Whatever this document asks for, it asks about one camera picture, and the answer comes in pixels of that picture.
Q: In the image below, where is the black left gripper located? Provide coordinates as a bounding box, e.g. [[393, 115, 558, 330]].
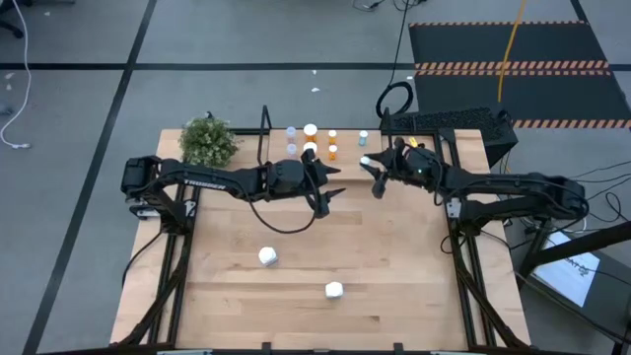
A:
[[300, 148, 348, 220]]

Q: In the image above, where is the black metal stand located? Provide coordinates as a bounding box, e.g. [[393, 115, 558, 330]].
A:
[[517, 221, 631, 355]]

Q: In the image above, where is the black perforated computer case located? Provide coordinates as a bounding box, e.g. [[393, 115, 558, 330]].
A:
[[388, 106, 520, 168]]

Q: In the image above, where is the tilted white screen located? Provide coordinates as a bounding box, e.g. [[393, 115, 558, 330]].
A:
[[530, 227, 602, 310]]

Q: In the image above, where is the black office chair base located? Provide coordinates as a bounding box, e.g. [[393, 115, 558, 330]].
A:
[[0, 0, 26, 39]]

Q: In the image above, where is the white melatonin supplement bottle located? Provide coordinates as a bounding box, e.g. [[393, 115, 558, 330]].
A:
[[323, 280, 346, 301], [257, 246, 280, 268]]

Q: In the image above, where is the black cable with coil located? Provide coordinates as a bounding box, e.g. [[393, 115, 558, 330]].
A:
[[375, 0, 415, 119]]

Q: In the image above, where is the green artificial potted plant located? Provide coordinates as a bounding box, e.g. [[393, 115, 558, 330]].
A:
[[177, 111, 242, 172]]

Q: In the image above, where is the black aluminium table frame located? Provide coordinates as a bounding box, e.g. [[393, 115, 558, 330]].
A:
[[110, 126, 531, 355]]

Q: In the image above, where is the yellow hanging cable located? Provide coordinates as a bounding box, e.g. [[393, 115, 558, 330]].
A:
[[496, 0, 529, 104]]

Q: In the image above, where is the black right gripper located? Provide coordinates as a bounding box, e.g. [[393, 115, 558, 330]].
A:
[[368, 137, 436, 200]]

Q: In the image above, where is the white floor cable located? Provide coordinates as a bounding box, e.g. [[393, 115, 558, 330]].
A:
[[0, 0, 33, 150]]

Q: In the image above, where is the black hazard-striped floor mat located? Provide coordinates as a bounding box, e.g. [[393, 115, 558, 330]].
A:
[[407, 20, 631, 130]]

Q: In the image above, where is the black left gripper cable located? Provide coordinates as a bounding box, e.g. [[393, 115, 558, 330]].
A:
[[244, 181, 319, 236]]

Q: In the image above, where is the wooden shelf with black frame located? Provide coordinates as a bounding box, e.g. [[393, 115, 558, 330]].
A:
[[255, 105, 398, 184]]

